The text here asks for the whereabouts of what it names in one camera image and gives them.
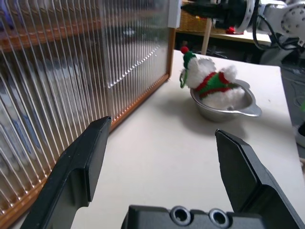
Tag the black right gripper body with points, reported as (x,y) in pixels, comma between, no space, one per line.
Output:
(228,12)

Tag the wicker basket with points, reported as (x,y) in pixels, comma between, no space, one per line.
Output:
(190,21)

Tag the metal bowl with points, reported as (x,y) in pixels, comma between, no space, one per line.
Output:
(214,114)

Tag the white plush toy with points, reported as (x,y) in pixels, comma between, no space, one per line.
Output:
(202,69)

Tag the small red object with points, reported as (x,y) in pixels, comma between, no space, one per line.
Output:
(230,30)

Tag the light wooden shelf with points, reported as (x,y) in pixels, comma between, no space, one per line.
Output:
(206,40)

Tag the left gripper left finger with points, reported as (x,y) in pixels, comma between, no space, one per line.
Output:
(71,171)

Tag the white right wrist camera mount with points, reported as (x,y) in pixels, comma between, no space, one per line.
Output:
(247,16)

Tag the ribbed glass sliding door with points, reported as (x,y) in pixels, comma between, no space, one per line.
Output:
(71,83)

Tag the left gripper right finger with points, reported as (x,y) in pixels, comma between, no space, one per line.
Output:
(245,181)

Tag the brown wooden cabinet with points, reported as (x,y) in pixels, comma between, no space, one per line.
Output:
(170,59)

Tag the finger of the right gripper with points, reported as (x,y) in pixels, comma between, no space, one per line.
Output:
(200,11)

